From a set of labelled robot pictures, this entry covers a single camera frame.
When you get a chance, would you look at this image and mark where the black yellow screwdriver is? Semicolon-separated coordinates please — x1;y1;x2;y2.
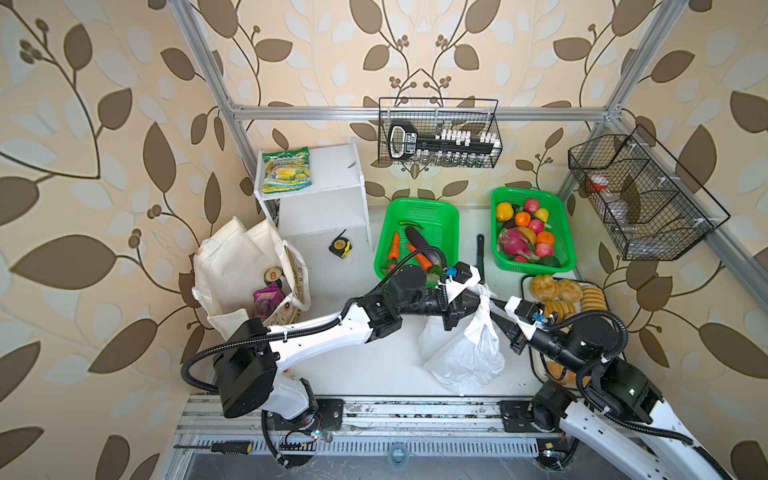
174;440;253;455

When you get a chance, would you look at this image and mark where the green fruit basket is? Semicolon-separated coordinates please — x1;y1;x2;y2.
491;187;577;275

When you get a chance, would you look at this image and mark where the black wire basket back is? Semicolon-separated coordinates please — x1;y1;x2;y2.
377;96;503;169

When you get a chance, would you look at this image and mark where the purple snack bag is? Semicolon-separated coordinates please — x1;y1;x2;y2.
251;282;285;321

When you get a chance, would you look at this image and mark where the pink dragon fruit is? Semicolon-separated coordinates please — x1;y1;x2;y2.
497;229;539;262

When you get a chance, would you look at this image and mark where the black wire basket right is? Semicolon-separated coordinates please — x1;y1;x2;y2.
568;124;731;261

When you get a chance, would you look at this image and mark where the yellow lemon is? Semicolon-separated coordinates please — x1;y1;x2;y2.
495;202;515;222

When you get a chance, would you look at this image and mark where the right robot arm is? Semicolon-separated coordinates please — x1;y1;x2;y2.
491;299;731;479

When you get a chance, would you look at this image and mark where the black wire basket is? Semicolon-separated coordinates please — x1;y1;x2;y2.
377;96;503;169
568;124;731;261

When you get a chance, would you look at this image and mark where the purple eggplant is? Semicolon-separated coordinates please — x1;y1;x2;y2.
405;226;440;264

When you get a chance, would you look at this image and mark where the yellow green apple tea bag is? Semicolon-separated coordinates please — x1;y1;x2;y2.
262;147;312;194

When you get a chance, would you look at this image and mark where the green chili pepper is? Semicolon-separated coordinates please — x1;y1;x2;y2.
398;220;423;229

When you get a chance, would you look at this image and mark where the bread tray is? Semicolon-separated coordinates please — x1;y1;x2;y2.
521;275;608;391

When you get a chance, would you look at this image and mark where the green white drink can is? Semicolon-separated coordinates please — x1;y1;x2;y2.
264;266;284;289

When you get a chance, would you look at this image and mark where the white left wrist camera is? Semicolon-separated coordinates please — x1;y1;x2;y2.
445;262;481;302

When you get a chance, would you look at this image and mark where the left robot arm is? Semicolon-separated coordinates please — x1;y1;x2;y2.
180;253;481;423

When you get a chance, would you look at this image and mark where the green vegetable basket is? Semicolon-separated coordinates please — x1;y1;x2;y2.
374;198;460;287

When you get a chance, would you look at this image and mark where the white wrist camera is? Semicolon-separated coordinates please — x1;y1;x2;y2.
445;262;481;302
504;296;548;340

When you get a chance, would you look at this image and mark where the white plastic bag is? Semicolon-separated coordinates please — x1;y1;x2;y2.
417;285;505;396

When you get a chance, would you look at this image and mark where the orange carrot upper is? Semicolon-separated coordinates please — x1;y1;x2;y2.
387;232;400;261

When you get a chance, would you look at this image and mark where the orange fruit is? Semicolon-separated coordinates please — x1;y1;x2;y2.
514;211;531;228

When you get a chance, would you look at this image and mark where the black yellow tape measure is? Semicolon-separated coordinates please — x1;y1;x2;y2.
328;230;352;259

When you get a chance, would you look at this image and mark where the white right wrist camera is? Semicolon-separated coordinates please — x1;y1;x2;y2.
504;296;548;340

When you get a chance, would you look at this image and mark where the cream floral tote bag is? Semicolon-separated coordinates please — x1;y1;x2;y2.
192;217;311;339

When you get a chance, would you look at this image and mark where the orange carrot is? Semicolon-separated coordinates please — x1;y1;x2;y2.
406;243;433;271
387;232;400;261

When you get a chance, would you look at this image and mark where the white shelf rack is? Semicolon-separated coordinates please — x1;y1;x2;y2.
254;143;372;244

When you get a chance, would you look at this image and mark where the orange carrot lower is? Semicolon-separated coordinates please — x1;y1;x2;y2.
406;243;433;271

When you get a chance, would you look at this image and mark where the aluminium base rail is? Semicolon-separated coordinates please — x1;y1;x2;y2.
171;395;575;468

